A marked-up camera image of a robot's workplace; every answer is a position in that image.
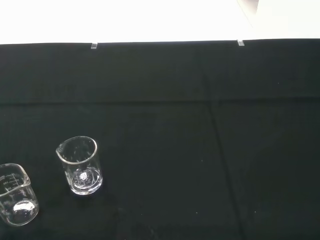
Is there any clear beaker with printed scale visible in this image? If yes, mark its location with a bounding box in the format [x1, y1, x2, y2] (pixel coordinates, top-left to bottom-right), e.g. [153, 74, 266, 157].
[0, 163, 40, 227]

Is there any black bench cloth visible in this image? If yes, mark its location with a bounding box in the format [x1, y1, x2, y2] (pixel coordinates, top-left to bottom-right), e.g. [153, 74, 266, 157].
[0, 38, 320, 240]

